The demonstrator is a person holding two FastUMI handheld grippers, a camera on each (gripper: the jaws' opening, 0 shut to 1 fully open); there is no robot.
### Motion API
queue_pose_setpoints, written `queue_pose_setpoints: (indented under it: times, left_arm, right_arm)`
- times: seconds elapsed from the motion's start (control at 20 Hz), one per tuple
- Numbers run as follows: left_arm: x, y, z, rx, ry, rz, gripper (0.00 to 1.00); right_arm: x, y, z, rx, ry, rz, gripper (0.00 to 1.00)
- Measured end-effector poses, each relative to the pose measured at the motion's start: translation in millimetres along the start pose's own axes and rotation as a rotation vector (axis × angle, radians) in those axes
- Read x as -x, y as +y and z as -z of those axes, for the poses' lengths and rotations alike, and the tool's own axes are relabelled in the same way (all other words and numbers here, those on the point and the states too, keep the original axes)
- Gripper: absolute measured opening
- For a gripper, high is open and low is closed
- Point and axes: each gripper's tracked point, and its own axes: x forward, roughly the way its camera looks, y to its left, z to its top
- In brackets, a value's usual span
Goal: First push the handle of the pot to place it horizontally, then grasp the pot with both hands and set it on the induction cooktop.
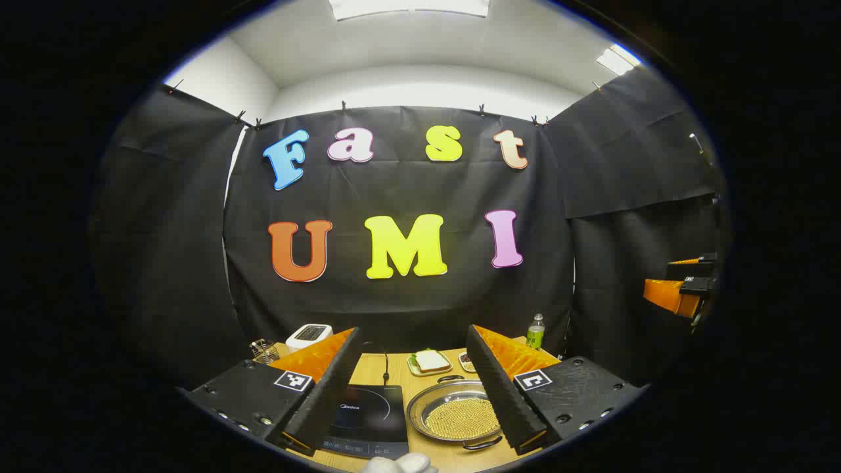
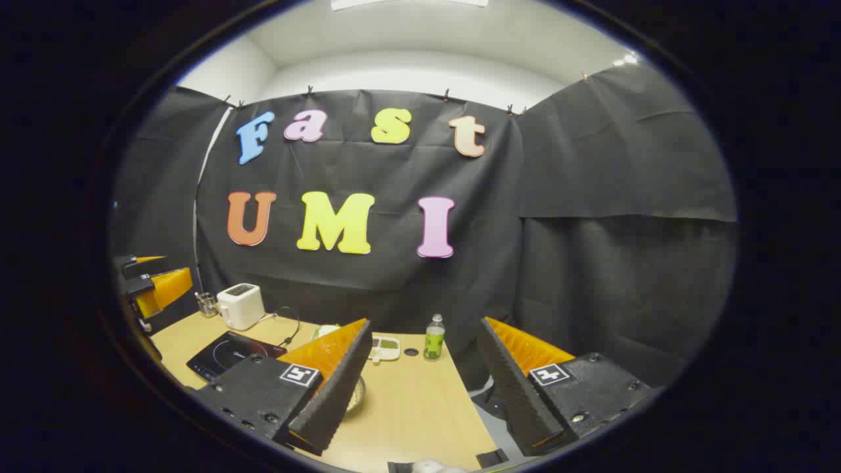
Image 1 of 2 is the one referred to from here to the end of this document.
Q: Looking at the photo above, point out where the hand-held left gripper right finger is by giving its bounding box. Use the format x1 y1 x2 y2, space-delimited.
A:
465 324 648 456

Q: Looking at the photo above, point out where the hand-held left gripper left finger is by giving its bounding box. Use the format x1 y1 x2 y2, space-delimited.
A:
187 327 363 457

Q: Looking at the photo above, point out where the pile of soybeans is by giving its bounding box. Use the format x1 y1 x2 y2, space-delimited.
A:
424 397 500 441

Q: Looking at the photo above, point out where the black induction cooktop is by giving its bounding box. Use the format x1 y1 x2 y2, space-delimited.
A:
322 384 410 459

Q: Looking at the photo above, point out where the stainless steel pot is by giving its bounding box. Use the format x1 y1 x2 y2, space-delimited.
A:
406 374 504 451

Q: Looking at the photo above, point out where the white toaster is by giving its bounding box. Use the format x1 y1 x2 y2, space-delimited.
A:
286 323 334 353

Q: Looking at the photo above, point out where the sandwich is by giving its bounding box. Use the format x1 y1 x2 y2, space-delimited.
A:
414 349 451 374

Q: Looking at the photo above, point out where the small sandwich plate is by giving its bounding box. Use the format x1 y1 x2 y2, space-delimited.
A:
407 351 455 377

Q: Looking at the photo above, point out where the black backdrop cloth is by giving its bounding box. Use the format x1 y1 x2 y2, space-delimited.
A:
89 66 730 395

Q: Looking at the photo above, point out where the grey metal rod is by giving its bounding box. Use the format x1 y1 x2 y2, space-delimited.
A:
689 133 714 166

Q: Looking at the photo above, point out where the ceiling light panel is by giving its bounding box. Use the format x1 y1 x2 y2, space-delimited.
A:
329 0 491 21
596 44 642 77

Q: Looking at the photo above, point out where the black power cable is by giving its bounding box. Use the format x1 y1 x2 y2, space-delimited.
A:
361 342 390 386

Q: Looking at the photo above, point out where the metal wire utensil holder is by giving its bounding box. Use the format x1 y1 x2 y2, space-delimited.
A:
250 338 281 365

